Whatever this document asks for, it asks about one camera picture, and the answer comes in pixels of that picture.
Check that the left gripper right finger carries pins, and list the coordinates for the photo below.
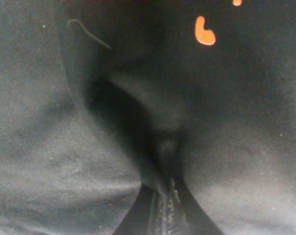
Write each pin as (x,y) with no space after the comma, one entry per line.
(198,221)

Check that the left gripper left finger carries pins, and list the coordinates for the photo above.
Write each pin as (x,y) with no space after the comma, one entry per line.
(139,218)

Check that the black printed t-shirt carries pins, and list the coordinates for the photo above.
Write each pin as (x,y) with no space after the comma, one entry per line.
(98,97)

